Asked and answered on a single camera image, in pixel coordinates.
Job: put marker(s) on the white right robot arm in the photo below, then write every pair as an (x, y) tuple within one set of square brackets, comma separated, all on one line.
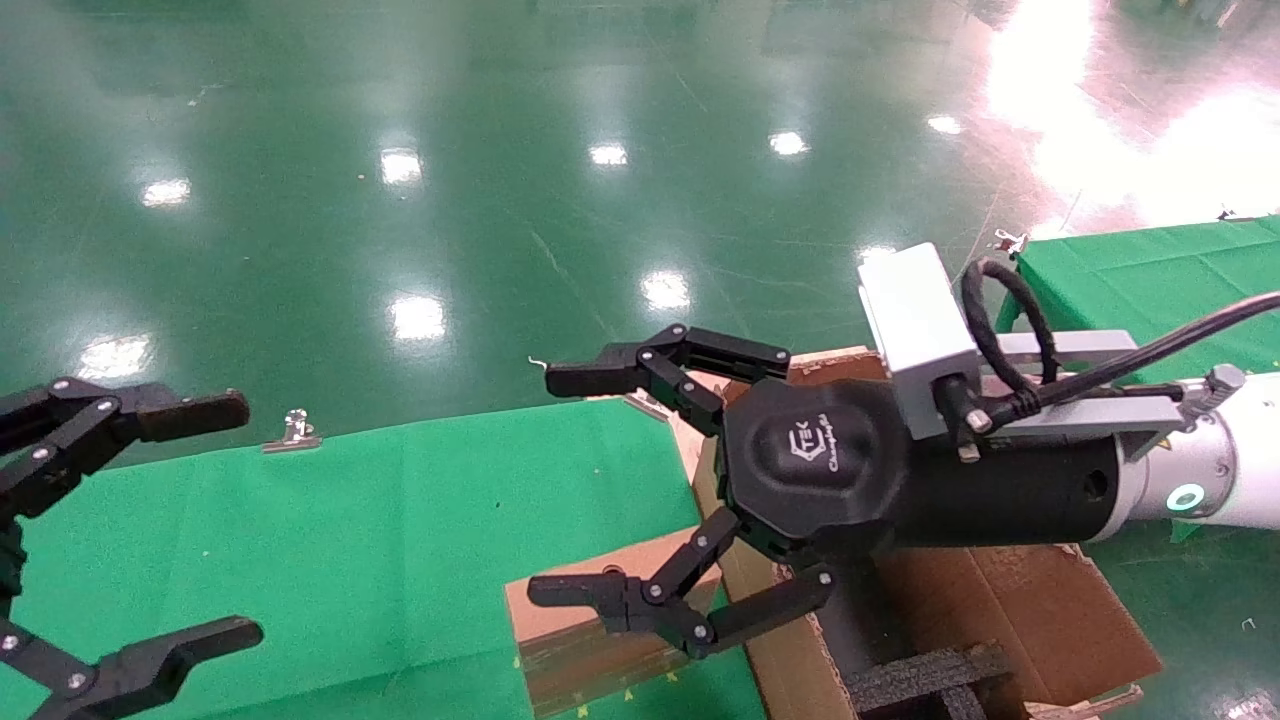
[(1250, 450)]

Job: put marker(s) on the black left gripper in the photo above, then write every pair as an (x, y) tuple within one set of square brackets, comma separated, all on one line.
[(8, 560)]

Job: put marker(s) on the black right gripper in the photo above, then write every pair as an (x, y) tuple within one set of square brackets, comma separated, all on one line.
[(830, 460)]

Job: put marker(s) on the large green table cloth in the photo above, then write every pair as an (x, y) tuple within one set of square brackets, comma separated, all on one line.
[(350, 550)]

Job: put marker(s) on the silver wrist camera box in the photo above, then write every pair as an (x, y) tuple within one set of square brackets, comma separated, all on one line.
[(915, 320)]

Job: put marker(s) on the black foam insert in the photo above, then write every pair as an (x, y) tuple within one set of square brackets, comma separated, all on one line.
[(920, 675)]

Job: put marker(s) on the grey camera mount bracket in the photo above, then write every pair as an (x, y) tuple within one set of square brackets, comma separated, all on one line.
[(1080, 415)]

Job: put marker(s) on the large open cardboard carton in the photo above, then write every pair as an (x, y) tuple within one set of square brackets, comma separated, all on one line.
[(1050, 620)]

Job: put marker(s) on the small brown cardboard box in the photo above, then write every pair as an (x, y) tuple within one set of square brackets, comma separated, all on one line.
[(570, 640)]

